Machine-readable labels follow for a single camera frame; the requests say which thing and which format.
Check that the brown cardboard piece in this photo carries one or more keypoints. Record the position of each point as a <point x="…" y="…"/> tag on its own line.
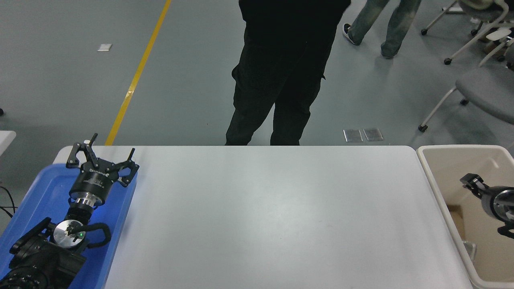
<point x="457" y="222"/>

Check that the person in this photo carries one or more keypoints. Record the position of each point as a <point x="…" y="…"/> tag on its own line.
<point x="395" y="28"/>
<point x="281" y="60"/>

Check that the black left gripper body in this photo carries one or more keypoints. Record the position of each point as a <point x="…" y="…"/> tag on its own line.
<point x="94" y="183"/>

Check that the white-legged office chair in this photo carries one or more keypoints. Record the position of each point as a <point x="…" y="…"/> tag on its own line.
<point x="486" y="14"/>

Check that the large pale bin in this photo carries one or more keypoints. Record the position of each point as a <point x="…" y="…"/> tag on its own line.
<point x="453" y="168"/>

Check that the grey-seat office chair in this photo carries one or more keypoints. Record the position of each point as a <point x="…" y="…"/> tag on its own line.
<point x="486" y="90"/>

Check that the clear plastic scrap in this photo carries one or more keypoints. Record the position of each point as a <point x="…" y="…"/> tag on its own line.
<point x="470" y="251"/>

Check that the white side table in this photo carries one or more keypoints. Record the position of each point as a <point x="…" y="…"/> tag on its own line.
<point x="5" y="139"/>

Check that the blue plastic tray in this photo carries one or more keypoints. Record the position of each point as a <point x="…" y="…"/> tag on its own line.
<point x="40" y="188"/>

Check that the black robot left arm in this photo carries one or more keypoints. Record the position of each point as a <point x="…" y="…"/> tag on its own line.
<point x="40" y="265"/>

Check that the metal floor plate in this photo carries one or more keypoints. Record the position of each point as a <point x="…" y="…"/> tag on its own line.
<point x="373" y="135"/>
<point x="353" y="135"/>

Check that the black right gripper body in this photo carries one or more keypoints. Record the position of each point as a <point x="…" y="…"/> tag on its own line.
<point x="487" y="202"/>

